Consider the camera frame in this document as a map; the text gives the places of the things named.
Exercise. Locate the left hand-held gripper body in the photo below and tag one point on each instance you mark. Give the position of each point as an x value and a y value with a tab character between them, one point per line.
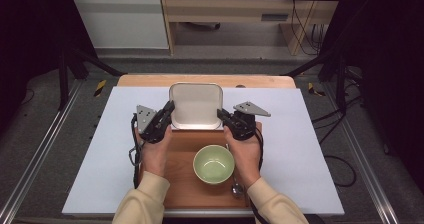
145	117

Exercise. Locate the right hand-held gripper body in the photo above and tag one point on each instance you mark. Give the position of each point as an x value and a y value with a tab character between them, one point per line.
250	109

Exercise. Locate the white square plate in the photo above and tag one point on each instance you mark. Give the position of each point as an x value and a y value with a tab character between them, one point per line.
196	105

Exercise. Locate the green bowl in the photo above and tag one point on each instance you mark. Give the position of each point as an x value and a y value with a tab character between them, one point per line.
213	165

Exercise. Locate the metal spoon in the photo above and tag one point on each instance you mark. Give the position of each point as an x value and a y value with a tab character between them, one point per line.
237	190

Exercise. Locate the brown wooden tray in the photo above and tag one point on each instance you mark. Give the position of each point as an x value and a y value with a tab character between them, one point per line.
183	190

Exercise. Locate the person's left hand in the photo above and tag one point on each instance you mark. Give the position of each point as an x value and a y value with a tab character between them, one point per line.
155	157

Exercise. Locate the person's right hand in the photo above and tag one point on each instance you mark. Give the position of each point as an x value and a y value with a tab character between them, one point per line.
246	157

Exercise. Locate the yellow black floor tape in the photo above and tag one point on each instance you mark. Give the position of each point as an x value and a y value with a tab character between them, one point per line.
312	89
100	88

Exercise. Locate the black metal stand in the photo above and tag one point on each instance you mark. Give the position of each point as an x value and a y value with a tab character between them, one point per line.
63	80
340	80

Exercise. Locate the white cabinet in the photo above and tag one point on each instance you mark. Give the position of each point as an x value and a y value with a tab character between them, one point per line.
123	20

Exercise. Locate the light wooden desk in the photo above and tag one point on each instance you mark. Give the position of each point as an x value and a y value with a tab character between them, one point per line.
230	10

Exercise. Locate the dark curtain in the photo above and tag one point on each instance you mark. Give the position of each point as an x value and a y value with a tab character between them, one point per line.
30	34
390	67

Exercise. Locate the aluminium floor rail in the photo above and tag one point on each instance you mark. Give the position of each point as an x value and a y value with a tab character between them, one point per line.
363	160
36	157

